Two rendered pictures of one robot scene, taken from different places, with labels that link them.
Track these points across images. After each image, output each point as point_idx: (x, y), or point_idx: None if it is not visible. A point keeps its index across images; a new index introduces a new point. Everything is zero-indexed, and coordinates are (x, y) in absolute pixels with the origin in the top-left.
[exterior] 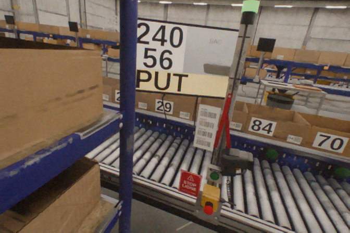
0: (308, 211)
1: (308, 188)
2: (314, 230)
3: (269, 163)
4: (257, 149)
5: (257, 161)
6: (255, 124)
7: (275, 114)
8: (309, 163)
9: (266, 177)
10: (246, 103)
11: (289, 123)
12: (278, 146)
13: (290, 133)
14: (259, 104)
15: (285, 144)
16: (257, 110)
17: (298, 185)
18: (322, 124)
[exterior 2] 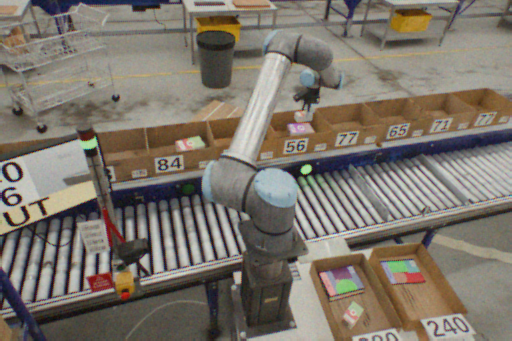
0: (216, 238)
1: (221, 211)
2: (218, 252)
3: (190, 195)
4: (172, 188)
5: (175, 203)
6: (161, 164)
7: (186, 129)
8: None
9: (185, 219)
10: (147, 128)
11: (195, 151)
12: (192, 179)
13: (200, 159)
14: (163, 125)
15: (198, 173)
16: (163, 132)
17: (213, 213)
18: (235, 125)
